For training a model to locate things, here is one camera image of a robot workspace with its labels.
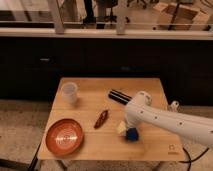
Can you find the white and blue gripper body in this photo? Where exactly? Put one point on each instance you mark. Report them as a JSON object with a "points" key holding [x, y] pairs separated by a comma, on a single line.
{"points": [[131, 133]]}

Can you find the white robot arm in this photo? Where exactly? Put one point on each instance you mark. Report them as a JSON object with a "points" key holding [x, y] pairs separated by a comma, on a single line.
{"points": [[139, 109]]}

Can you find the orange ceramic bowl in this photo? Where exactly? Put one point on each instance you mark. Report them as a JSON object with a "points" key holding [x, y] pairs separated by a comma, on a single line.
{"points": [[64, 137]]}

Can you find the red chili pepper toy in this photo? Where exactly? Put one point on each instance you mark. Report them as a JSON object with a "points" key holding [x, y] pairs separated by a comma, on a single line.
{"points": [[102, 118]]}

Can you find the black rectangular bar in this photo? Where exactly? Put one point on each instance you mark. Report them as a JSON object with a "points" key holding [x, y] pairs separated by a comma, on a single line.
{"points": [[119, 97]]}

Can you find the wooden table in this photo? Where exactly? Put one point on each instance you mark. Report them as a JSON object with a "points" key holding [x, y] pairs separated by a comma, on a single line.
{"points": [[104, 143]]}

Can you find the small white table clamp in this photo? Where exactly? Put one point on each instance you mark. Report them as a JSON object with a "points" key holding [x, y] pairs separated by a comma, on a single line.
{"points": [[173, 106]]}

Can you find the clear plastic cup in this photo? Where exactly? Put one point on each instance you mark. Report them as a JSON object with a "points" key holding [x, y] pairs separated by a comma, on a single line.
{"points": [[69, 92]]}

